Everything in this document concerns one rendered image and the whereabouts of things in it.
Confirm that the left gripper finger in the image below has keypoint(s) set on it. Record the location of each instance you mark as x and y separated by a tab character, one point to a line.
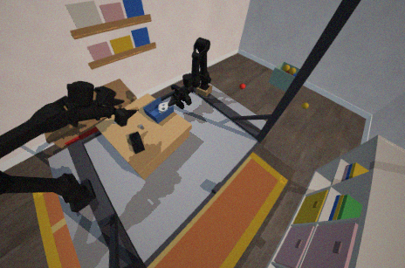
117	102
131	113

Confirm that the blue open tray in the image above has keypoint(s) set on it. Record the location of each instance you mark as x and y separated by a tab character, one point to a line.
152	111

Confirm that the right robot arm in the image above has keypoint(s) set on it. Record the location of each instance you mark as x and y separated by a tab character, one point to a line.
199	61

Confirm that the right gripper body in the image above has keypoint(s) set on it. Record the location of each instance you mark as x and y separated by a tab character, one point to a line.
179	94

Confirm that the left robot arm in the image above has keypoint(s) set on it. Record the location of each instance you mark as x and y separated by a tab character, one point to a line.
50	118

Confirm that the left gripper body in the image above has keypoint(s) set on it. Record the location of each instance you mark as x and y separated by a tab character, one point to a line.
121	115

